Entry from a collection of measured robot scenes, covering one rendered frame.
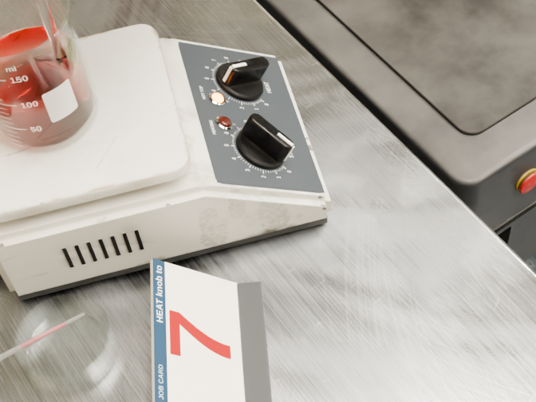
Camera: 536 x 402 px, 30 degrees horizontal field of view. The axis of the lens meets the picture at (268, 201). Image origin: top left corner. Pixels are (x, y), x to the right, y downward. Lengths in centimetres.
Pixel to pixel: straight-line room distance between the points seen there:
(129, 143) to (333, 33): 74
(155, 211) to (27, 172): 7
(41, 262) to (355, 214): 19
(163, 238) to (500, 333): 20
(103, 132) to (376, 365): 20
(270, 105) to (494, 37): 67
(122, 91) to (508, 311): 26
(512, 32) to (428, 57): 11
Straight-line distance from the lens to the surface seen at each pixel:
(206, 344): 57
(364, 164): 65
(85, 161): 57
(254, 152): 59
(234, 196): 57
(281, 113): 64
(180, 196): 57
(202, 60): 64
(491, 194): 118
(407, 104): 120
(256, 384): 57
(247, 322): 59
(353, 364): 58
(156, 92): 59
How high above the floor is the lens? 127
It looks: 55 degrees down
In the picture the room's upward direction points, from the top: 7 degrees counter-clockwise
